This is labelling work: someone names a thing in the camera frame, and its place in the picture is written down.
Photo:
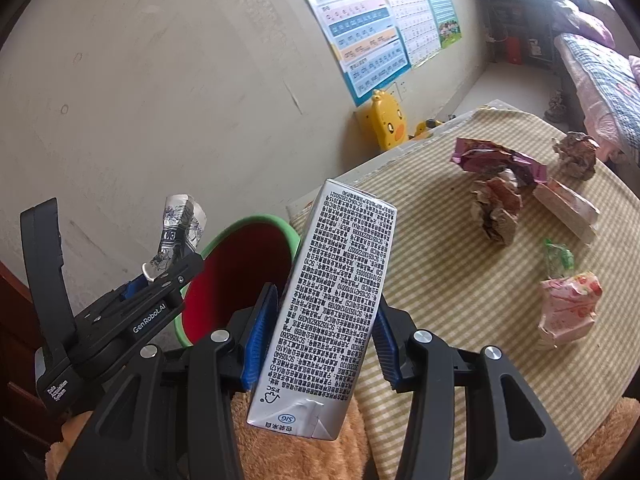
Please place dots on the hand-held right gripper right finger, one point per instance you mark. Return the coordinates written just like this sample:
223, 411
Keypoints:
385, 350

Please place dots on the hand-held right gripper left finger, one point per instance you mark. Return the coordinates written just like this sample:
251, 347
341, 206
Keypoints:
260, 335

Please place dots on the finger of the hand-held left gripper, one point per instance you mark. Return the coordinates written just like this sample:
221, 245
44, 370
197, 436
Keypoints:
170, 275

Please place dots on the black white wrapper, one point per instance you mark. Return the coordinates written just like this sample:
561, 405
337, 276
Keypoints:
177, 230

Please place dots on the red bin with green rim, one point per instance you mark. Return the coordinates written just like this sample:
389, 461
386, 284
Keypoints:
235, 280

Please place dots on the silver milk carton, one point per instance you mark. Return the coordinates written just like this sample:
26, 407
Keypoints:
335, 285

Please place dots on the beige paper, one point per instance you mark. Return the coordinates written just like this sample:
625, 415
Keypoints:
495, 210

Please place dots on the pink strawberry wrapper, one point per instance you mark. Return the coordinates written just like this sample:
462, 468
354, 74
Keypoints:
570, 310

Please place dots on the long white pink packet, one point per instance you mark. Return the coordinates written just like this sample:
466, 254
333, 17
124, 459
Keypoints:
565, 205

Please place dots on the dark wooden door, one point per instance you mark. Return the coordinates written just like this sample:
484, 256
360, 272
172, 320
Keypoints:
12, 340

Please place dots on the small green wrapper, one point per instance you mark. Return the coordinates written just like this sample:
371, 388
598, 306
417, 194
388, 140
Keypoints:
560, 257

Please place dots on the purple foil wrapper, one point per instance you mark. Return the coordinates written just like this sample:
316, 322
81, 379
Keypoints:
480, 155

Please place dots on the yellow toy car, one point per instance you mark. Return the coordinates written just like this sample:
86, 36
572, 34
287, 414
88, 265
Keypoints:
427, 127

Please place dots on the yellow duck toy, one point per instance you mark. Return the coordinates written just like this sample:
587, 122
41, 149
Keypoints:
387, 122

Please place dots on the crumpled brown paper ball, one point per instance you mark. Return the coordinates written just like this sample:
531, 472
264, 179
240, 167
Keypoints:
577, 155

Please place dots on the pair of shoes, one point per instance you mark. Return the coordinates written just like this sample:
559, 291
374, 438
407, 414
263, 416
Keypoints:
555, 105

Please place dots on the red container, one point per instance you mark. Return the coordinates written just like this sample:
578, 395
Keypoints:
513, 50

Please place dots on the bed with checked quilt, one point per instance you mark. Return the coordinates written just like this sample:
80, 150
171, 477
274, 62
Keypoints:
600, 75

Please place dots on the black metal shelf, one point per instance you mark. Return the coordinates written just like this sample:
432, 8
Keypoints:
500, 15

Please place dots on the pink blanket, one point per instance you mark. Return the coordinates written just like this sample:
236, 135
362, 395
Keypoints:
635, 70

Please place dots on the purple pillow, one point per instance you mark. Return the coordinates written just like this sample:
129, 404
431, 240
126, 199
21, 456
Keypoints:
585, 25

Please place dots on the blue bordered wall poster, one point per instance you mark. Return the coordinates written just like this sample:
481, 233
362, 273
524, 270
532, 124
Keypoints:
360, 25

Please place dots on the white grid wall poster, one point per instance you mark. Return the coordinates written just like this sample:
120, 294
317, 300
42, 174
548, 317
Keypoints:
405, 5

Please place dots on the green bordered wall poster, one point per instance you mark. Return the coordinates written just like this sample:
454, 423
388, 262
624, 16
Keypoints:
440, 5

